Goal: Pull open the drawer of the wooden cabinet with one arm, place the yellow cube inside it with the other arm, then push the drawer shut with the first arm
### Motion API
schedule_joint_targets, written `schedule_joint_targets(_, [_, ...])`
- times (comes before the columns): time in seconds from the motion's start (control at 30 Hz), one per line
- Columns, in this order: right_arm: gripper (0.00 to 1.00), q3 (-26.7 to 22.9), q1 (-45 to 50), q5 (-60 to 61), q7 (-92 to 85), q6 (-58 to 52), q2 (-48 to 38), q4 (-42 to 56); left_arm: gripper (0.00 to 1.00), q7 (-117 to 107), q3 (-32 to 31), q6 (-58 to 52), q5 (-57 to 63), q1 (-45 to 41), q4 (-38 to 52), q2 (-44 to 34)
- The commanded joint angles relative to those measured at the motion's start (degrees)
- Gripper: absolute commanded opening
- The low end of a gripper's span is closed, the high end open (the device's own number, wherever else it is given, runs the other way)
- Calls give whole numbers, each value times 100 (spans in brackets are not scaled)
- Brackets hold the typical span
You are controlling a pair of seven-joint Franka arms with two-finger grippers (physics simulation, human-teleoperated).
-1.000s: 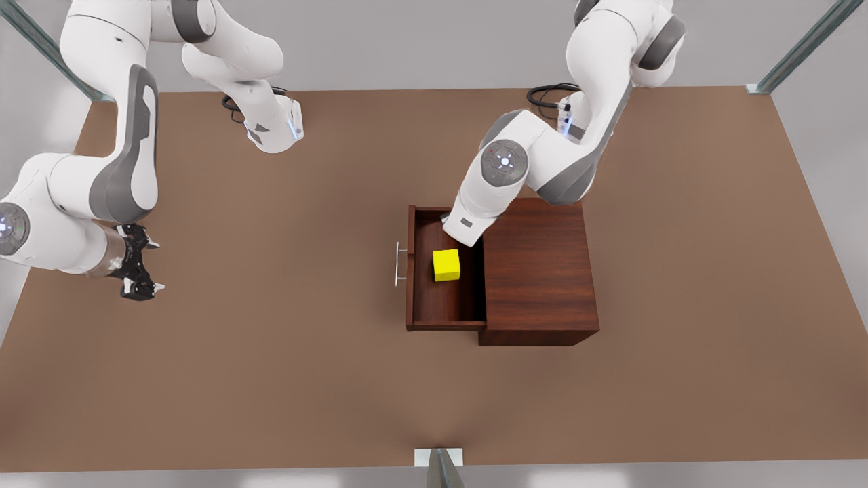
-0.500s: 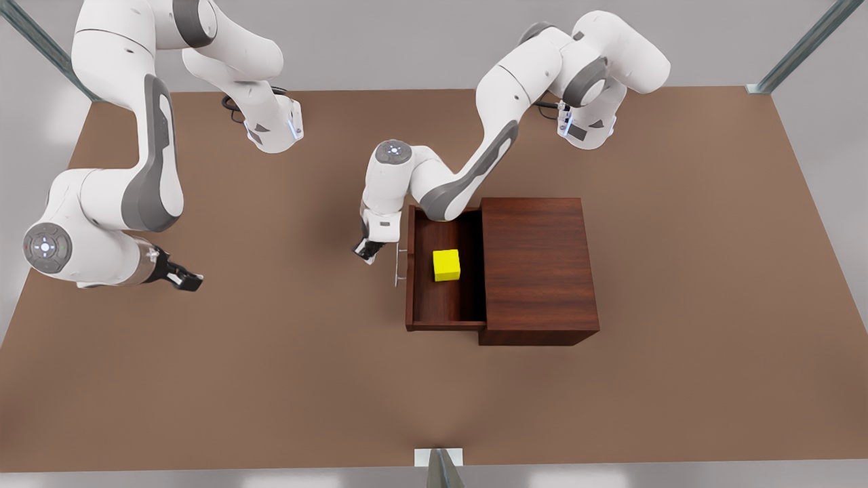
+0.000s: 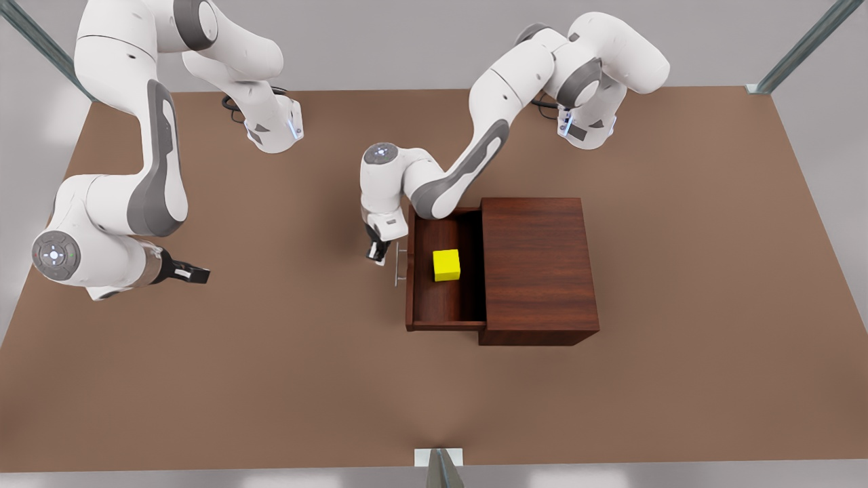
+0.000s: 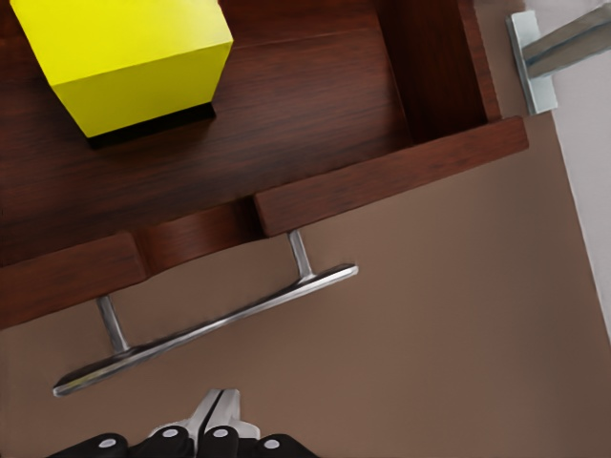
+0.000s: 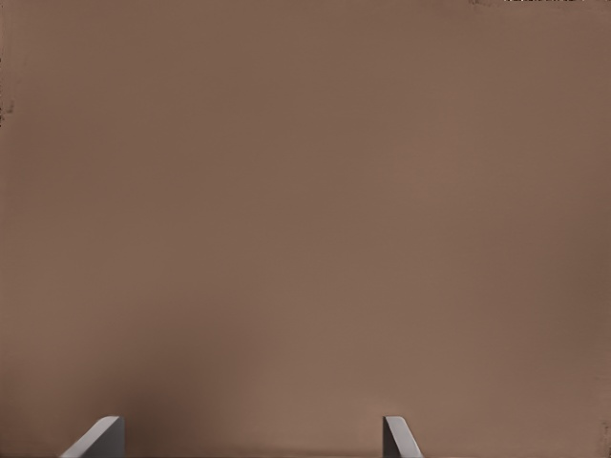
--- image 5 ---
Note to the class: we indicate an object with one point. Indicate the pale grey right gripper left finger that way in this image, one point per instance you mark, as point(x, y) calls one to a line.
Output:
point(102, 441)

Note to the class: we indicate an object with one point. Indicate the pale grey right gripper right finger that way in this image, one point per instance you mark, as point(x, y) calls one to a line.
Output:
point(399, 440)

